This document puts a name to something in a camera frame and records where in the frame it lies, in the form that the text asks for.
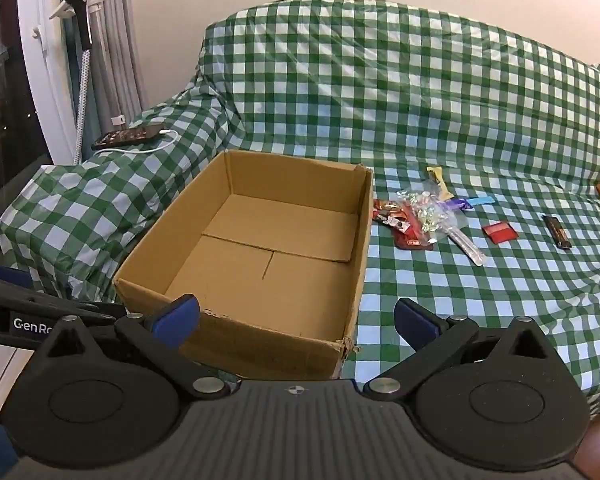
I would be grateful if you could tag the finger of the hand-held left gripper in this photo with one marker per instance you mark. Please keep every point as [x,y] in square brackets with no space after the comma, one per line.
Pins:
[30,301]

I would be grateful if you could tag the clear candy bag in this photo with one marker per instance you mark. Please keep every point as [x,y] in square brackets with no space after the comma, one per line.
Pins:
[425,210]

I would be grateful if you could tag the red square packet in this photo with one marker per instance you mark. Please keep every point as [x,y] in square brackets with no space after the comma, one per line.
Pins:
[500,232]

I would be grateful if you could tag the green checked cloth cover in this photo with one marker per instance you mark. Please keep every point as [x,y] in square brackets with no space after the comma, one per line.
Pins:
[430,85]

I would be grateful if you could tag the cardboard box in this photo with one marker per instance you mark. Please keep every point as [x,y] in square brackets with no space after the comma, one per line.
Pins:
[280,230]

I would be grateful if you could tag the light blue stick packet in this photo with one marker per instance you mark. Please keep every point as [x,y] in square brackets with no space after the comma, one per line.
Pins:
[481,201]

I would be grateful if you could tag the large red snack packet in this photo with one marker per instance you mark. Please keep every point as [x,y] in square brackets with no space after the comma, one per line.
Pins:
[415,241]

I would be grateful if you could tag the yellow snack packet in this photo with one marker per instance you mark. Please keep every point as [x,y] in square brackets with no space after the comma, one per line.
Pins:
[440,182]

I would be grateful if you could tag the purple chocolate bar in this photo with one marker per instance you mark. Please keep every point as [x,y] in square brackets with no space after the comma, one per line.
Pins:
[457,204]

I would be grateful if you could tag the clear long stick packet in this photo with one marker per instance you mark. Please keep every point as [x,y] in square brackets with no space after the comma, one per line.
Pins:
[467,247]

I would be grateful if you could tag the white window frame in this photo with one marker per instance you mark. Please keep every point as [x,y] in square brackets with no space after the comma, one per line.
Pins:
[45,85]

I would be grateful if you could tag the dark brown snack bar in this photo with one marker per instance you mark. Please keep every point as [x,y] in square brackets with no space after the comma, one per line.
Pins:
[557,232]

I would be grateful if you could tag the small red black packet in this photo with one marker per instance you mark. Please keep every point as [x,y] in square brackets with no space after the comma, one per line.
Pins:
[387,212]

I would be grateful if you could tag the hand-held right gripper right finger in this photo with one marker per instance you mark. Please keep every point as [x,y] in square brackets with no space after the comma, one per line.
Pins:
[414,321]

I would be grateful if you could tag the black smartphone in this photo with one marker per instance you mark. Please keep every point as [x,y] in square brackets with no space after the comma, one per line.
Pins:
[125,137]

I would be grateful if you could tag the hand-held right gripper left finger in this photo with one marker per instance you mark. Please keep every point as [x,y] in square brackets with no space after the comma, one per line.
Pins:
[176,321]

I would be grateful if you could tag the white curtain clip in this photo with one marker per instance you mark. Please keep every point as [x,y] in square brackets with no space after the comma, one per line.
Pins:
[118,120]

